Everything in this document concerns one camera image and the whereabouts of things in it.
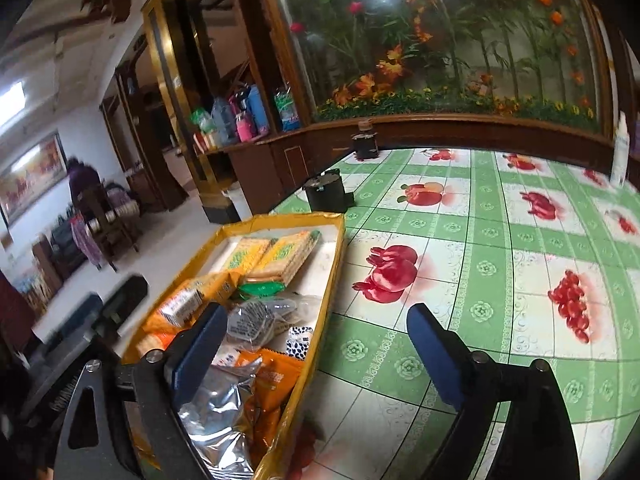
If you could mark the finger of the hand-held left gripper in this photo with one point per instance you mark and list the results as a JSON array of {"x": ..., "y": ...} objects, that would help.
[{"x": 125, "y": 302}]

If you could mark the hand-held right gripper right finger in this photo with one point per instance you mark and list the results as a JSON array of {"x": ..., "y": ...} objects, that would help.
[{"x": 435, "y": 355}]

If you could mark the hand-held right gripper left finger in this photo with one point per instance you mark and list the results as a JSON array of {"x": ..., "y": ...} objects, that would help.
[{"x": 197, "y": 355}]

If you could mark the small white packet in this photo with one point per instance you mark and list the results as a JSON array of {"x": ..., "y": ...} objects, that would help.
[{"x": 226, "y": 355}]

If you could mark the orange label cracker pack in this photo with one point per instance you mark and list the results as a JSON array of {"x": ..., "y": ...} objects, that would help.
[{"x": 180, "y": 305}]

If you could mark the silver foil snack packet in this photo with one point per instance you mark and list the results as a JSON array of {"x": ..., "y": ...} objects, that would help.
[{"x": 220, "y": 410}]

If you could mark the clear packet with dark contents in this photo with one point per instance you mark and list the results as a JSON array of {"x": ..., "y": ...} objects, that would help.
[{"x": 250, "y": 325}]

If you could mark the bright green snack packet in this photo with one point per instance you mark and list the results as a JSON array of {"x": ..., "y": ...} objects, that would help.
[{"x": 260, "y": 288}]

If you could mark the green label cracker pack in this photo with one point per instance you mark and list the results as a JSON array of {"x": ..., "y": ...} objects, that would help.
[
  {"x": 285, "y": 257},
  {"x": 240, "y": 257}
]

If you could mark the clear plastic snack packet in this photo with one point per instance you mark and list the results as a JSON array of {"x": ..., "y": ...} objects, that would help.
[{"x": 295, "y": 310}]

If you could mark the yellow cardboard box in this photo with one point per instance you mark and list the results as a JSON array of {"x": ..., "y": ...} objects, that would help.
[{"x": 300, "y": 400}]

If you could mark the wooden chair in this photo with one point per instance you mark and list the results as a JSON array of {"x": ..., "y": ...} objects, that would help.
[{"x": 112, "y": 230}]

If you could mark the green fruit-print tablecloth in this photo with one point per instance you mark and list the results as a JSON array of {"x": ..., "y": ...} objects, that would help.
[{"x": 500, "y": 260}]

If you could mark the red and white boxes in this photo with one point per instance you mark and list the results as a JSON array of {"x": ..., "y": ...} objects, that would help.
[{"x": 206, "y": 142}]

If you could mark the black round tin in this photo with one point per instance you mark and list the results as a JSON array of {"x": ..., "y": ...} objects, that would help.
[{"x": 327, "y": 192}]

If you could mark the green plastic bag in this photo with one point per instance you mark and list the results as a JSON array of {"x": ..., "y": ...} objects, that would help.
[{"x": 202, "y": 120}]

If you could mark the grey-blue jug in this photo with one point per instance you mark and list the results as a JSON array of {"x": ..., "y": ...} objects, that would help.
[{"x": 224, "y": 122}]

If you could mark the pink bottle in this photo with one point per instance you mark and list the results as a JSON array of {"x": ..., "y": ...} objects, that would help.
[{"x": 245, "y": 129}]

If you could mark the gold framed pillar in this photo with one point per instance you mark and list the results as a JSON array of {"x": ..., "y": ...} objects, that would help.
[{"x": 165, "y": 85}]

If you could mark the black jar with lid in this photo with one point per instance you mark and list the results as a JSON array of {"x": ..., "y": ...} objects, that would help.
[{"x": 365, "y": 142}]

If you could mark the black thermos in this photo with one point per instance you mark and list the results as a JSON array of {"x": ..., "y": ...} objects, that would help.
[{"x": 239, "y": 102}]

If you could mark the blue thermos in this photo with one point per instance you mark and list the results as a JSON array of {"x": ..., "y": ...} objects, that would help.
[{"x": 257, "y": 110}]

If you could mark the blue-green plastic bag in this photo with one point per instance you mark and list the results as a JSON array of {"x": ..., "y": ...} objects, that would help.
[{"x": 287, "y": 110}]

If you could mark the white spray bottle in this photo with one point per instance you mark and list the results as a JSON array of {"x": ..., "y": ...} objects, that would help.
[{"x": 620, "y": 155}]

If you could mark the glass flower display cabinet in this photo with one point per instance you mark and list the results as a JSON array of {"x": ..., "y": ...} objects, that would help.
[{"x": 440, "y": 35}]

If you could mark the framed wall painting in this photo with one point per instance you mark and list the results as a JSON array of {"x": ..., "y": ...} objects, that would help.
[{"x": 32, "y": 177}]

